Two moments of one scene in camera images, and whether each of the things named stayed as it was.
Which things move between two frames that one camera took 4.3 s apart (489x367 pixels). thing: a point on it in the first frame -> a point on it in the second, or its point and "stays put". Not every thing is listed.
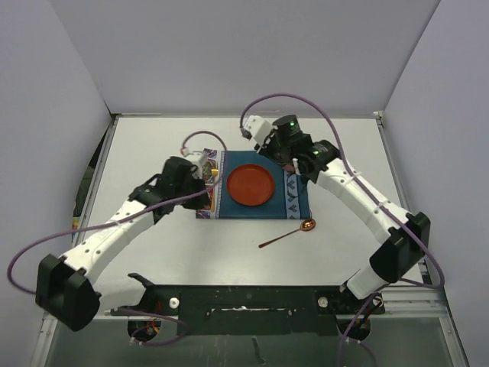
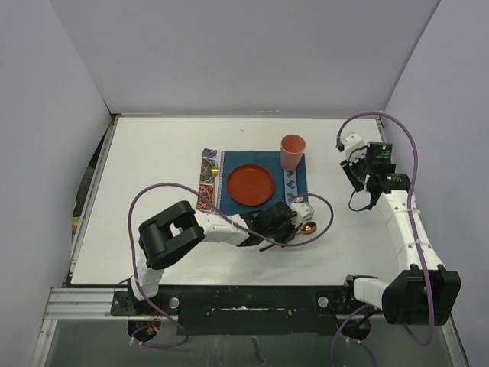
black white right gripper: x=265 y=144 -> x=351 y=164
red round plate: x=250 y=184 stays put
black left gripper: x=200 y=202 -> x=292 y=228
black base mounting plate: x=253 y=310 stays put
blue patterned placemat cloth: x=289 y=199 stays put
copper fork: x=214 y=173 stays put
